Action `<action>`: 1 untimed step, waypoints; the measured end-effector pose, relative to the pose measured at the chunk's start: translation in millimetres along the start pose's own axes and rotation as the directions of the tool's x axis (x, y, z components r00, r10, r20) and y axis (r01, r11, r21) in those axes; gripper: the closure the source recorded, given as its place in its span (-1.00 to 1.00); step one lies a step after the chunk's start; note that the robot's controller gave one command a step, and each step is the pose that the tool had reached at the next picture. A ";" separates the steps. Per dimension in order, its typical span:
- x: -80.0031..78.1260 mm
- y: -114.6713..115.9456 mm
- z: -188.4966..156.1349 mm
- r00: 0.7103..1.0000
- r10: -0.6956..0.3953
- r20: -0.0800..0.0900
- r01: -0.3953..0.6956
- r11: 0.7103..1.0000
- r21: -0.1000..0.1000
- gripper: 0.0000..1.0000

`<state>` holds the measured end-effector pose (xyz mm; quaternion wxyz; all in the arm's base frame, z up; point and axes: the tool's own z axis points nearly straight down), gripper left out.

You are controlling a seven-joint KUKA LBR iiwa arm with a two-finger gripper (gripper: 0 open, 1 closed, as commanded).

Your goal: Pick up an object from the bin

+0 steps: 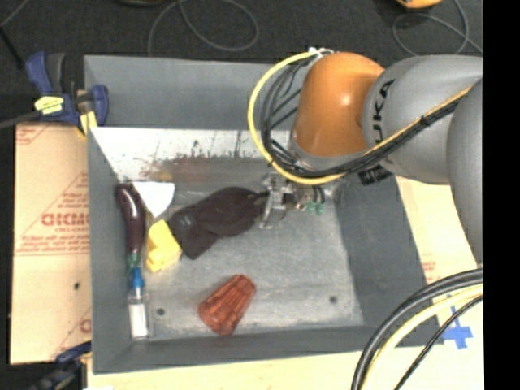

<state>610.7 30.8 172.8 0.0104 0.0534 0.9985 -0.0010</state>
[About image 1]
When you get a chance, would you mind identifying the orange ribbed plastic cup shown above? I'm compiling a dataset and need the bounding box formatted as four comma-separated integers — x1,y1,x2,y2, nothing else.
197,273,258,337

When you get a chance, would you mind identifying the grey metal bin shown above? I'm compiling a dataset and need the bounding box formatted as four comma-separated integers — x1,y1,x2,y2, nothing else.
83,54,444,374

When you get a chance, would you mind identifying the dark maroon plastic bottle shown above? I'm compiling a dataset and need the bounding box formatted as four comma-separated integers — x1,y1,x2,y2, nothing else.
167,185,270,261

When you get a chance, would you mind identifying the black cylinder on white bracket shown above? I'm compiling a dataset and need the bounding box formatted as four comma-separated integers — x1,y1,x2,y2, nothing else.
357,164,393,187

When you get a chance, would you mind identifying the white triangular piece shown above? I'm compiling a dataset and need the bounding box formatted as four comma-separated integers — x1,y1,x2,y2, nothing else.
132,180,177,219

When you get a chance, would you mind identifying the small clear bottle blue cap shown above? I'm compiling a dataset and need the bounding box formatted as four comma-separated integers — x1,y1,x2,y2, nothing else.
127,266,150,340

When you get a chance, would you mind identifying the purple toy eggplant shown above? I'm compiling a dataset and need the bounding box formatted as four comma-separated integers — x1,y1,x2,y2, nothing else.
115,182,148,271

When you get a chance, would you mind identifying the brown cardboard board red print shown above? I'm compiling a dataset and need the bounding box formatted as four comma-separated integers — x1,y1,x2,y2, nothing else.
8,120,480,366

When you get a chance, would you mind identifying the yellow block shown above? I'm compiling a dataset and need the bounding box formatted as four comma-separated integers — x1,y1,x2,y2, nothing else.
145,219,183,274

